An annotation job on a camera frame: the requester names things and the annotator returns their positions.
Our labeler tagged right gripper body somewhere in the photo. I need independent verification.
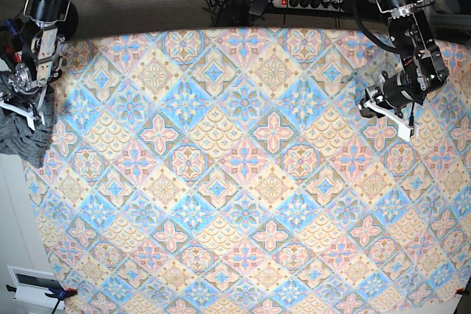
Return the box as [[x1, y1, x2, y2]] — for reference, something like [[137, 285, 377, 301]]
[[1, 61, 60, 109]]

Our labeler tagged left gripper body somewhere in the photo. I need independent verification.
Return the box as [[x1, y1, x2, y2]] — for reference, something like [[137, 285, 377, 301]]
[[361, 71, 439, 118]]

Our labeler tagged grey t-shirt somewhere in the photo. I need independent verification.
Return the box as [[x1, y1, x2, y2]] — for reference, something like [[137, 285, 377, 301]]
[[0, 71, 57, 169]]

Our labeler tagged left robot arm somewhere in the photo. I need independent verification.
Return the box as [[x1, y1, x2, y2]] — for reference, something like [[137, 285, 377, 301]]
[[353, 0, 450, 141]]

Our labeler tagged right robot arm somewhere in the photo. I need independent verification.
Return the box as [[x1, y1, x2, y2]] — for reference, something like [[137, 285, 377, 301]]
[[1, 0, 78, 131]]

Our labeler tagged blue clamp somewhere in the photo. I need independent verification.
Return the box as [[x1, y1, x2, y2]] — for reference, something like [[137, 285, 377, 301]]
[[6, 18, 24, 46]]

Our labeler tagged white power strip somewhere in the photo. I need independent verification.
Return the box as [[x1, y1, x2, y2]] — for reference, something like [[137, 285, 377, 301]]
[[272, 0, 344, 12]]

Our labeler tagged red clamp bottom right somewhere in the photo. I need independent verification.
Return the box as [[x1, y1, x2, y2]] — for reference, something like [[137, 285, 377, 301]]
[[455, 288, 470, 296]]

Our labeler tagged patterned tablecloth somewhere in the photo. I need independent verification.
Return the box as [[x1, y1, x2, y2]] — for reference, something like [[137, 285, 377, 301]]
[[25, 29, 470, 313]]

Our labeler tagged white wall box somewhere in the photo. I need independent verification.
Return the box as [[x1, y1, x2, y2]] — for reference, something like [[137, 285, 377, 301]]
[[7, 265, 62, 309]]

